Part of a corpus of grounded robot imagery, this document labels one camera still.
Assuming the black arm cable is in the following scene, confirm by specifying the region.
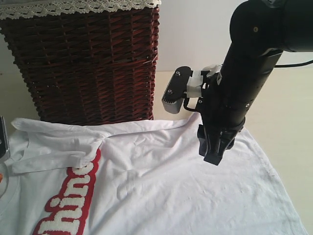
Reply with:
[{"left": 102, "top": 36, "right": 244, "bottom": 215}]
[{"left": 275, "top": 58, "right": 313, "bottom": 68}]

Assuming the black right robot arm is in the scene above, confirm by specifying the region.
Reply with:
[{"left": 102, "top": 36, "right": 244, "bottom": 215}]
[{"left": 197, "top": 0, "right": 313, "bottom": 165}]

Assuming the white t-shirt with red lettering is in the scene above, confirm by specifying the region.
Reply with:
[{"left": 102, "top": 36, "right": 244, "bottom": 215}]
[{"left": 0, "top": 114, "right": 306, "bottom": 235}]

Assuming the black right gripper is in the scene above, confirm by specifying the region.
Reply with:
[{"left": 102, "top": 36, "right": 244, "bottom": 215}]
[{"left": 197, "top": 72, "right": 245, "bottom": 165}]

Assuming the dark red wicker basket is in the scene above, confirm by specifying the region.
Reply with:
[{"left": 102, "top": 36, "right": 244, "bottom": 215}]
[{"left": 0, "top": 6, "right": 159, "bottom": 125}]

